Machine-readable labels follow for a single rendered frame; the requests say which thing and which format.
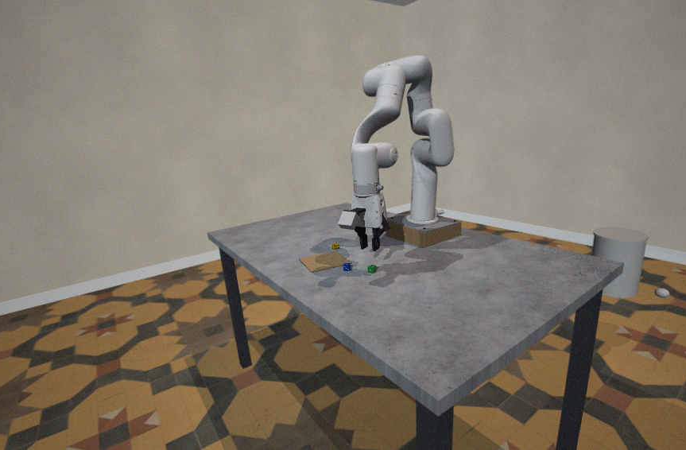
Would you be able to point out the tan square mat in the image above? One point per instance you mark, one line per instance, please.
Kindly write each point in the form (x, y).
(324, 261)

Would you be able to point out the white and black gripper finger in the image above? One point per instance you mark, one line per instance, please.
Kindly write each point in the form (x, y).
(377, 232)
(361, 231)

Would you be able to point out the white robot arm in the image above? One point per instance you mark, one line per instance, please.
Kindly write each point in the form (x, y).
(387, 82)

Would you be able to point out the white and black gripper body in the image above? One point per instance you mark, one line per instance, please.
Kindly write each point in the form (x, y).
(375, 207)

